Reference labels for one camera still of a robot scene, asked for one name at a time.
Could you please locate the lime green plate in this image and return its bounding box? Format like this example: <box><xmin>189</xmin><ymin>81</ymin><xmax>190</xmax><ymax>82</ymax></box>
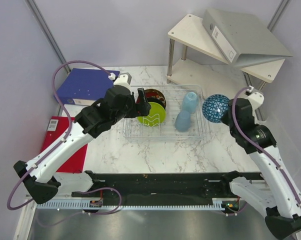
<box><xmin>137</xmin><ymin>102</ymin><xmax>166</xmax><ymax>127</ymax></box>

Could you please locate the blue triangle patterned bowl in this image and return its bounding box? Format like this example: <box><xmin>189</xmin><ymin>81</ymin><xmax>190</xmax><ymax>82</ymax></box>
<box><xmin>202</xmin><ymin>94</ymin><xmax>230</xmax><ymax>123</ymax></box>

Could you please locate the white wire dish rack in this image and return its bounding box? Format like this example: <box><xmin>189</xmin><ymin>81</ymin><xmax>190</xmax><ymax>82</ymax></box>
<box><xmin>123</xmin><ymin>84</ymin><xmax>211</xmax><ymax>142</ymax></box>

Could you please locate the light blue plastic cup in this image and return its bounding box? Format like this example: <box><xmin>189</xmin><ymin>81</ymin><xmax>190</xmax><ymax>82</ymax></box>
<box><xmin>174</xmin><ymin>110</ymin><xmax>191</xmax><ymax>132</ymax></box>

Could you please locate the light blue ceramic mug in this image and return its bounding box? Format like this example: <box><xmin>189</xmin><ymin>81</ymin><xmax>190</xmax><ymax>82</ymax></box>
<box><xmin>181</xmin><ymin>91</ymin><xmax>198</xmax><ymax>114</ymax></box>

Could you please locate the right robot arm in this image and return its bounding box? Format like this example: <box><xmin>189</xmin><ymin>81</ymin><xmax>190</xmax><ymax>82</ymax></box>
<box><xmin>219</xmin><ymin>98</ymin><xmax>301</xmax><ymax>240</ymax></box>

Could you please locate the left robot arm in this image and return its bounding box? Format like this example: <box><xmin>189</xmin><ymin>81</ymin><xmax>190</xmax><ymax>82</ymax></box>
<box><xmin>13</xmin><ymin>85</ymin><xmax>151</xmax><ymax>204</ymax></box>

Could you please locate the black lacquer plate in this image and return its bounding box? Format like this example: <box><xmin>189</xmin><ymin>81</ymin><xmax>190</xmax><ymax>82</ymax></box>
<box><xmin>136</xmin><ymin>97</ymin><xmax>166</xmax><ymax>110</ymax></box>

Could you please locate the red and gold lacquer bowl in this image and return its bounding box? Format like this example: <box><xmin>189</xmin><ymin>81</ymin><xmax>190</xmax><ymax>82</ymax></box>
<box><xmin>144</xmin><ymin>88</ymin><xmax>166</xmax><ymax>105</ymax></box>

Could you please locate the white two-tier shelf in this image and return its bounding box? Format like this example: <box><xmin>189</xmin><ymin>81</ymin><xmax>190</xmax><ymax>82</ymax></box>
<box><xmin>166</xmin><ymin>14</ymin><xmax>285</xmax><ymax>99</ymax></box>

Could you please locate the clear plastic bin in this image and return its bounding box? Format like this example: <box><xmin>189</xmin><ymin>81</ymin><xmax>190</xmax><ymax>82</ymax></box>
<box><xmin>258</xmin><ymin>114</ymin><xmax>301</xmax><ymax>185</ymax></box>

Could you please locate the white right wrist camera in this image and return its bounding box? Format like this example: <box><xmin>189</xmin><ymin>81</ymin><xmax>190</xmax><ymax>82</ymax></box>
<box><xmin>245</xmin><ymin>85</ymin><xmax>265</xmax><ymax>110</ymax></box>

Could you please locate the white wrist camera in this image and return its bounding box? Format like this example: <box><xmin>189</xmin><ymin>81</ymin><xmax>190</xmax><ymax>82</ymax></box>
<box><xmin>108</xmin><ymin>72</ymin><xmax>132</xmax><ymax>90</ymax></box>
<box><xmin>245</xmin><ymin>85</ymin><xmax>265</xmax><ymax>110</ymax></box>

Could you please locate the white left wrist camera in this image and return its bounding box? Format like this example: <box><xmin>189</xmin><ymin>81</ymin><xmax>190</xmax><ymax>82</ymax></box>
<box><xmin>108</xmin><ymin>72</ymin><xmax>132</xmax><ymax>90</ymax></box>

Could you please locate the blue ring binder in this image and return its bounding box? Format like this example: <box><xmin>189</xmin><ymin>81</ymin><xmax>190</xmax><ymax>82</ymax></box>
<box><xmin>55</xmin><ymin>68</ymin><xmax>113</xmax><ymax>106</ymax></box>

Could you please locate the red ring binder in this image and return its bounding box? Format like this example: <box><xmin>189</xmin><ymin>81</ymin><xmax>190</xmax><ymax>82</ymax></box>
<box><xmin>35</xmin><ymin>116</ymin><xmax>90</xmax><ymax>177</ymax></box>

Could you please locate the grey ring binder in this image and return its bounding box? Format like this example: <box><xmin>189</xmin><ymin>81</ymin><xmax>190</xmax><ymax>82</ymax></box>
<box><xmin>202</xmin><ymin>8</ymin><xmax>292</xmax><ymax>68</ymax></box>

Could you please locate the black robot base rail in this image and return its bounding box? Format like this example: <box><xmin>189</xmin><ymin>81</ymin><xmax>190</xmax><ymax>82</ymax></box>
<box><xmin>57</xmin><ymin>170</ymin><xmax>266</xmax><ymax>207</ymax></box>

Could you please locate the white slotted cable duct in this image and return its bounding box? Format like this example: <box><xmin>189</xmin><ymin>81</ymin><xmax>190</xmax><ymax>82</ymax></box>
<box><xmin>37</xmin><ymin>198</ymin><xmax>240</xmax><ymax>211</ymax></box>

